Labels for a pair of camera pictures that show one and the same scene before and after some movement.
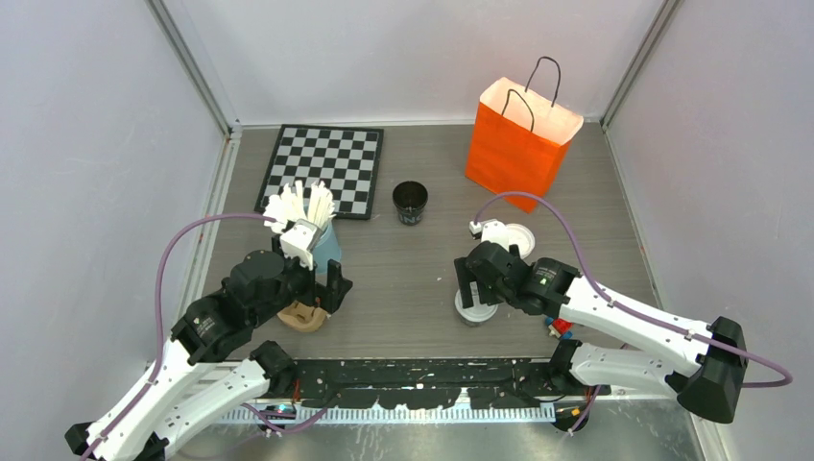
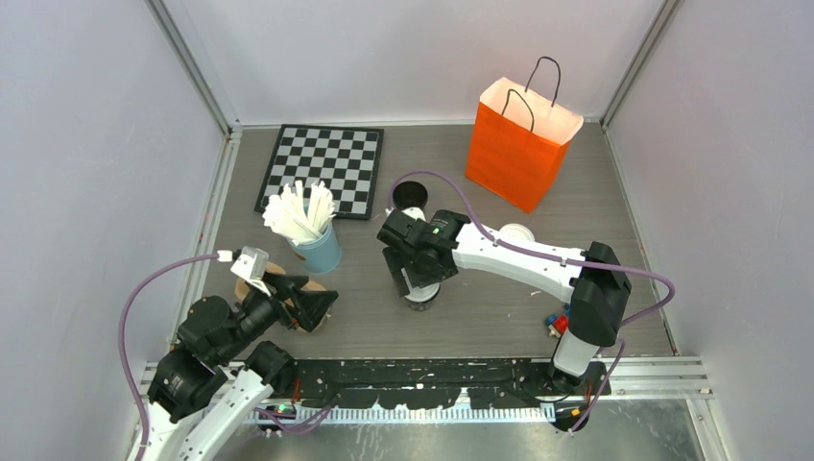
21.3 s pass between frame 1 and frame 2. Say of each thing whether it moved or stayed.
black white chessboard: stayed
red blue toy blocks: stayed
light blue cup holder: stayed
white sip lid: moved
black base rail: stayed
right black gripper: moved
